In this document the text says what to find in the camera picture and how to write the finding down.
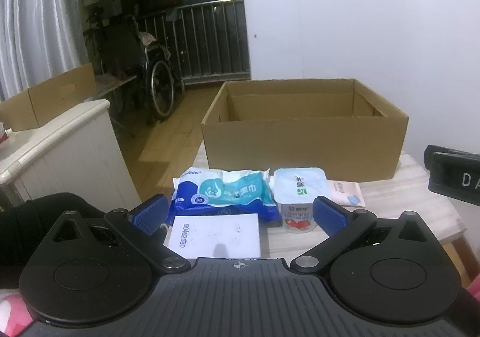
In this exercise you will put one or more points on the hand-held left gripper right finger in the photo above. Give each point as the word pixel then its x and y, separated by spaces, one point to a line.
pixel 330 217

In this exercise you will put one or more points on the metal balcony railing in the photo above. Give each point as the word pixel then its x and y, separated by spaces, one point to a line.
pixel 210 40

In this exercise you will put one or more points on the white rectangular box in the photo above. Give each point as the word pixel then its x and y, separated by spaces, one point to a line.
pixel 215 235

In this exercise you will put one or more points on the pink patterned cloth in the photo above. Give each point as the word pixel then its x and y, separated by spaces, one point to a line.
pixel 11 316

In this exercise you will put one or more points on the grey folding table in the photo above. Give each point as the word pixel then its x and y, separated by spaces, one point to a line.
pixel 112 83

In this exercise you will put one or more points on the white curtain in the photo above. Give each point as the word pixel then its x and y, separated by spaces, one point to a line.
pixel 37 22

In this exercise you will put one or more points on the small cardboard box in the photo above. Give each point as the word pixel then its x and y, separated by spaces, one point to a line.
pixel 52 100

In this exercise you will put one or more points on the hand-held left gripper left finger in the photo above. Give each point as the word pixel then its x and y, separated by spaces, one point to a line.
pixel 150 215

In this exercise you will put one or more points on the white yogurt cup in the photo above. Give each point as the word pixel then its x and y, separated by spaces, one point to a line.
pixel 300 187

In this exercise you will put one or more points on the blue wet wipes pack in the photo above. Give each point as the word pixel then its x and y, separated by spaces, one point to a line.
pixel 225 194

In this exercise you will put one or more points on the wheelchair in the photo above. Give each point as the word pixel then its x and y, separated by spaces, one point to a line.
pixel 157 78

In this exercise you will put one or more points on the large cardboard box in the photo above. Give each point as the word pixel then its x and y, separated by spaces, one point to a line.
pixel 300 145

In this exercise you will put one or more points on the white and red object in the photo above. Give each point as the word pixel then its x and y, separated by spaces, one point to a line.
pixel 4 134

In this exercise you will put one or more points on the pink white packet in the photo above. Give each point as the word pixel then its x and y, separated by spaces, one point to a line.
pixel 347 192

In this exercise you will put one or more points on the white cabinet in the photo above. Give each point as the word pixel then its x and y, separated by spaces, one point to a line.
pixel 67 149

